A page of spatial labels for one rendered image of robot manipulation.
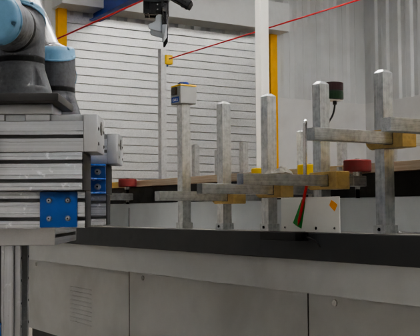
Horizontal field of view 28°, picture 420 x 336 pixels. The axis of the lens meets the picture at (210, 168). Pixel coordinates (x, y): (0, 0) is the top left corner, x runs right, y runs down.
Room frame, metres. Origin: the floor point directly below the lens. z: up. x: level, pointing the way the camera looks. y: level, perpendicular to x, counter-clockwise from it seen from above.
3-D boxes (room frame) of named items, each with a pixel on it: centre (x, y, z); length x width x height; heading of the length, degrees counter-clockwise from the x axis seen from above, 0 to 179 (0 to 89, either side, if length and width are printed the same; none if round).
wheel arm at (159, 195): (2.74, -0.01, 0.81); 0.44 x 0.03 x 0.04; 123
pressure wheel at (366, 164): (2.42, -0.43, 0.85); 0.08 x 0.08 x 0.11
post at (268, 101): (2.60, -0.18, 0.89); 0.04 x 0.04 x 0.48; 33
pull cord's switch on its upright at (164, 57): (5.36, 0.28, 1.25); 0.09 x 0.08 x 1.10; 33
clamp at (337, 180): (2.38, -0.33, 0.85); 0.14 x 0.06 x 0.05; 33
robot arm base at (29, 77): (2.03, 0.46, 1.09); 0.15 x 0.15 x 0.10
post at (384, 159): (2.18, -0.46, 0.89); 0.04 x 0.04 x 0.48; 33
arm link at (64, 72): (2.53, 0.47, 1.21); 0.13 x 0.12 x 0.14; 8
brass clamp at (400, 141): (2.17, -0.47, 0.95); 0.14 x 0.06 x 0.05; 33
